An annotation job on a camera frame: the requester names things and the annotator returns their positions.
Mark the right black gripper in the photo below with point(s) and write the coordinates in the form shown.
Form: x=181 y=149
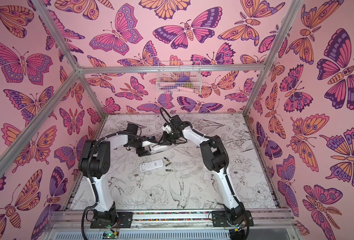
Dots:
x=167 y=137

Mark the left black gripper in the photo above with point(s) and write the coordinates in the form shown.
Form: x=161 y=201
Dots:
x=143 y=152

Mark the white remote with display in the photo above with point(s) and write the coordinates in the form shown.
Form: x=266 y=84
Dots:
x=148 y=166

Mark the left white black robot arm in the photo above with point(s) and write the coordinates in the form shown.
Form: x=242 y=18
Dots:
x=95 y=162

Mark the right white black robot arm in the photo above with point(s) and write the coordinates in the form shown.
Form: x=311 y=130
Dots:
x=216 y=160

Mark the white battery cover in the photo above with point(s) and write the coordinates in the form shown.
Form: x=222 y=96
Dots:
x=207 y=176

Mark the purple object in basket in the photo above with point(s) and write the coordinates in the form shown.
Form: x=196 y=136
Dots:
x=184 y=79

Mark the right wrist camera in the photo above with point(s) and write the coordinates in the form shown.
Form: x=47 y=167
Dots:
x=167 y=129

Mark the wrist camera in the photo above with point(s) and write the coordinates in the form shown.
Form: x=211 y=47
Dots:
x=150 y=141
x=167 y=129

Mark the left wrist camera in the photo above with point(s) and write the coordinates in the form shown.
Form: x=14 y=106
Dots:
x=150 y=141

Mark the white wire basket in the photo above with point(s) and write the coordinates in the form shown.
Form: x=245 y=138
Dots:
x=179 y=77

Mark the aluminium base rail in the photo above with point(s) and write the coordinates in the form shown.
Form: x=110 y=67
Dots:
x=270 y=224

